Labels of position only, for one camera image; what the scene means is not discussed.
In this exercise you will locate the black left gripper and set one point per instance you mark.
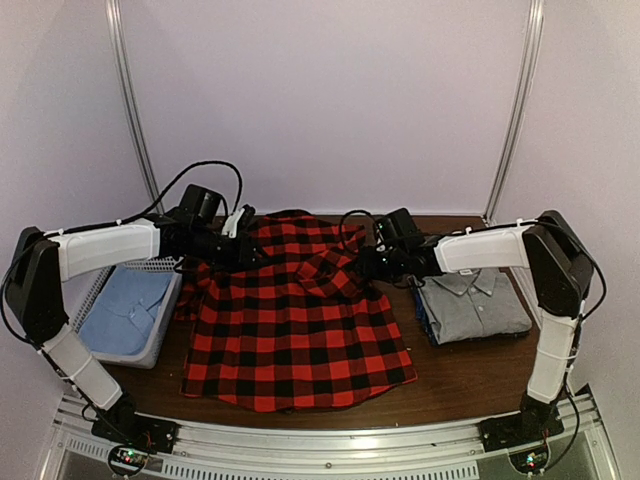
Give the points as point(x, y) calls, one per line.
point(242, 258)

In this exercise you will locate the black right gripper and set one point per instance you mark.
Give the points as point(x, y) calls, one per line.
point(368, 265)

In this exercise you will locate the red black plaid shirt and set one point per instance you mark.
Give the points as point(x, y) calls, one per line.
point(304, 331)

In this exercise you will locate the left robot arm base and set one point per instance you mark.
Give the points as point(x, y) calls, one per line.
point(137, 438)

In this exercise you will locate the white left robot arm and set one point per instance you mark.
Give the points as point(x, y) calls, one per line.
point(51, 271)

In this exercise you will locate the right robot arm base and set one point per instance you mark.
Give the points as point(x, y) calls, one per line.
point(524, 433)

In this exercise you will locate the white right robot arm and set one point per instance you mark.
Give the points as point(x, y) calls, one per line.
point(559, 264)

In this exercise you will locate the grey folded button shirt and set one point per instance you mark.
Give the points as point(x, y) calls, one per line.
point(482, 304)

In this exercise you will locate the light blue folded shirt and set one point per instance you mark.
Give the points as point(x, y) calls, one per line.
point(123, 314)

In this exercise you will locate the white plastic laundry basket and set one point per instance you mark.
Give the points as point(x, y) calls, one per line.
point(148, 357)

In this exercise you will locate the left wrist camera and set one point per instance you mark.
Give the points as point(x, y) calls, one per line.
point(199, 206)

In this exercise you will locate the aluminium front rail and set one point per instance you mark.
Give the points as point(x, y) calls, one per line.
point(450, 450)

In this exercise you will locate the aluminium corner post left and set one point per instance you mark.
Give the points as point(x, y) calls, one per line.
point(132, 115)

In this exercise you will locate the aluminium corner post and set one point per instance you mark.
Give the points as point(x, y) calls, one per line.
point(528, 65)
point(132, 115)

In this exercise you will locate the aluminium corner post right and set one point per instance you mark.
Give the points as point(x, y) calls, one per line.
point(528, 65)

